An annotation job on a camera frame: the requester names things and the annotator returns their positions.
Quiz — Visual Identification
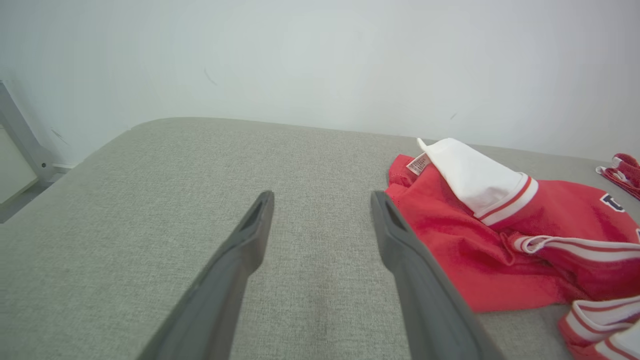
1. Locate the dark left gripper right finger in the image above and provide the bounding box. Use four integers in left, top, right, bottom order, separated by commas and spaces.
370, 190, 506, 360

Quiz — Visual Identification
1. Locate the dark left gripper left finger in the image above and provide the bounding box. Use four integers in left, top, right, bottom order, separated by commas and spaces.
137, 190, 276, 360

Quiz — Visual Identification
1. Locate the red basketball jersey white trim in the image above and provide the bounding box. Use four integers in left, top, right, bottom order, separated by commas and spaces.
385, 137, 640, 360

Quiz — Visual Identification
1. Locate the grey metal frame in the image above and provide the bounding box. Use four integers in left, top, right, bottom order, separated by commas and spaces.
0, 80, 71, 183

